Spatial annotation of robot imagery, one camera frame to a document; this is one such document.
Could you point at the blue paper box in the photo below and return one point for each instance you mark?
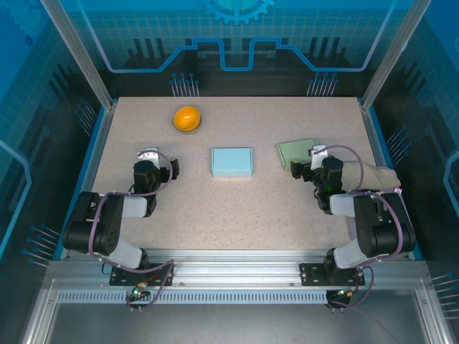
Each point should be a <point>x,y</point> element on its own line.
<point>232,162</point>

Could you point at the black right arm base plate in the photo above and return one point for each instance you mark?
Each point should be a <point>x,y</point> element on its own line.
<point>312,274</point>

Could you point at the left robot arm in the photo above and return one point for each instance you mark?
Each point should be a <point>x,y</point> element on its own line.
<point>107,229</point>

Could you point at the aluminium mounting rail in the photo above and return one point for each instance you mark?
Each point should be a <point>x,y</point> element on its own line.
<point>236,265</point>

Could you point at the small connector with green light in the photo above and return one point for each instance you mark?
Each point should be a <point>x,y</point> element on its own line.
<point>138,291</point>
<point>344,294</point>

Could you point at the beige folded cloth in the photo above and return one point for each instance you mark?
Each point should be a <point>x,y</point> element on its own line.
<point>376,175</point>

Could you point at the aluminium frame post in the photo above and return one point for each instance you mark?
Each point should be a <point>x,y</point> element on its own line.
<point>79,53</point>
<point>398,53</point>

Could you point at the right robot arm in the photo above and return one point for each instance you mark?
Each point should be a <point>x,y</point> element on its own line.
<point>380,233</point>

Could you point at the metal fork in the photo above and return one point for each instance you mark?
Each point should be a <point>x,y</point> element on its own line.
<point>397,190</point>

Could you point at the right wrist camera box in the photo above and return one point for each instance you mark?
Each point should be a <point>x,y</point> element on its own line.
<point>318,154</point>

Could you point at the green paper box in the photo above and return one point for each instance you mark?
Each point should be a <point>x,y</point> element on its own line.
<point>295,152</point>

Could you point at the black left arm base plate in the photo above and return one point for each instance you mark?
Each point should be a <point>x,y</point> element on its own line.
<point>163,274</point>

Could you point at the orange dome-shaped tart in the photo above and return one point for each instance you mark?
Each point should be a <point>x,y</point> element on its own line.
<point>186,118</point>

